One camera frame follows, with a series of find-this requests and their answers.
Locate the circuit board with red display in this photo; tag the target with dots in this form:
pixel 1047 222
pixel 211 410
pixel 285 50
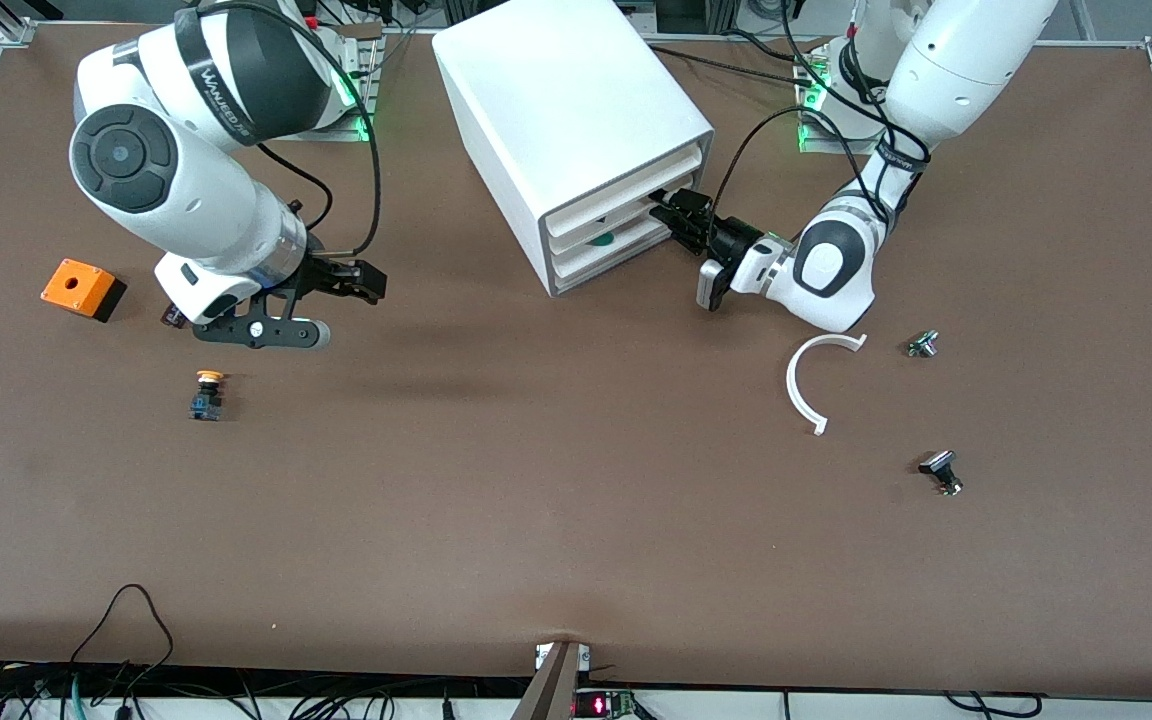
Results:
pixel 601 705

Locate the dark cylindrical capacitor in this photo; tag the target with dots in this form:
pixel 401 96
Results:
pixel 172 318

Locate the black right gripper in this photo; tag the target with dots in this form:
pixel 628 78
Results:
pixel 323 274

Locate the small silver metal part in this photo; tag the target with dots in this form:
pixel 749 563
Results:
pixel 922 344

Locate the brown wooden bar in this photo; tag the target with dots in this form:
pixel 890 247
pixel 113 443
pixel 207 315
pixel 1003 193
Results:
pixel 548 690

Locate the orange box with black base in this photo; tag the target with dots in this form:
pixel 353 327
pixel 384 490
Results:
pixel 56 290

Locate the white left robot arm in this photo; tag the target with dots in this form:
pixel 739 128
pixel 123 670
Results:
pixel 966 60

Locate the yellow push button switch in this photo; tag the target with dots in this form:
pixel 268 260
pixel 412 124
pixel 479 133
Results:
pixel 206 405

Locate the white drawer cabinet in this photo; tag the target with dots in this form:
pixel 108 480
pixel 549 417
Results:
pixel 556 90

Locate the black headed metal button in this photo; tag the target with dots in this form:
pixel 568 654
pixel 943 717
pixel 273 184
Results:
pixel 938 464

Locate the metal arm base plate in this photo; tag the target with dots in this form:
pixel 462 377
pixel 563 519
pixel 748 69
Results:
pixel 821 145
pixel 351 132

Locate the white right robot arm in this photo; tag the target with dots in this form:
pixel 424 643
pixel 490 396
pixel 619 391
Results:
pixel 196 200

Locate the white plastic drawer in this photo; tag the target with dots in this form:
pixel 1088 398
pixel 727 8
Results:
pixel 626 247
pixel 626 190
pixel 626 217

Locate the white curved plastic arc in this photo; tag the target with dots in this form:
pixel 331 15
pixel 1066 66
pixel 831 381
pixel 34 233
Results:
pixel 790 385

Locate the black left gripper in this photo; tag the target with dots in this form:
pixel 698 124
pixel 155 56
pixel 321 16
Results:
pixel 733 240

